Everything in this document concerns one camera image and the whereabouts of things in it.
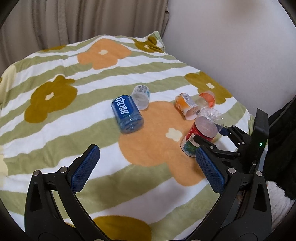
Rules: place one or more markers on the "blue label cup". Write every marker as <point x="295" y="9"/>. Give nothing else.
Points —
<point x="127" y="115"/>

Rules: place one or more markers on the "clear pink cup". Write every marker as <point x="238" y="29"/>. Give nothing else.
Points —
<point x="206" y="99"/>

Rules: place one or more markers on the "orange label cup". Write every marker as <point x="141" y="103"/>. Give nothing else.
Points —
<point x="185" y="104"/>

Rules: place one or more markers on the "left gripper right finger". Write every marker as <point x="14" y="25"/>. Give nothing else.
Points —
<point x="242" y="211"/>

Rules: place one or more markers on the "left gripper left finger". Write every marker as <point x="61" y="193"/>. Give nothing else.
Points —
<point x="53" y="211"/>

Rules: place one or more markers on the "beige curtain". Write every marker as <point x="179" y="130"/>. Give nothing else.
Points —
<point x="31" y="26"/>

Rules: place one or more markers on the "red green label cup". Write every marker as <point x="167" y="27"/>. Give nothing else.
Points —
<point x="208" y="124"/>

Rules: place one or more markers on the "cream sleeve forearm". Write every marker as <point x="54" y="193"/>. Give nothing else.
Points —
<point x="280" y="203"/>

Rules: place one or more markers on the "striped floral blanket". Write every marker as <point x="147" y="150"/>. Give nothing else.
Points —
<point x="55" y="103"/>

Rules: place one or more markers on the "clear white blue cup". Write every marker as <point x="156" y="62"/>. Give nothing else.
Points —
<point x="141" y="96"/>

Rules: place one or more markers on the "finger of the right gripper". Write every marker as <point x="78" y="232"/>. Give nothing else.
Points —
<point x="210" y="158"/>
<point x="240" y="139"/>

